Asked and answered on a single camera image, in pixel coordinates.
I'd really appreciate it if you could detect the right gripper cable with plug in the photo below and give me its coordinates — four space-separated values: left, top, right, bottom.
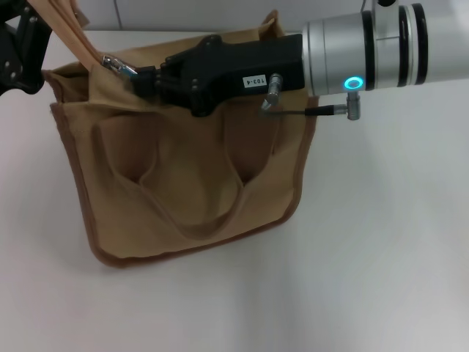
258 73 363 121

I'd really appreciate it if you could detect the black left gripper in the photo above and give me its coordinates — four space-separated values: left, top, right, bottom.
0 5 51 97

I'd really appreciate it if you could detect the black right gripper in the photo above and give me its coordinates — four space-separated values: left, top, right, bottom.
131 34 307 117

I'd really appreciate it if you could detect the khaki canvas food bag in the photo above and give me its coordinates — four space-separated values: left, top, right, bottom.
42 0 318 271

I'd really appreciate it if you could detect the silver metal zipper pull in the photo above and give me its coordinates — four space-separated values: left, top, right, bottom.
100 54 139 78

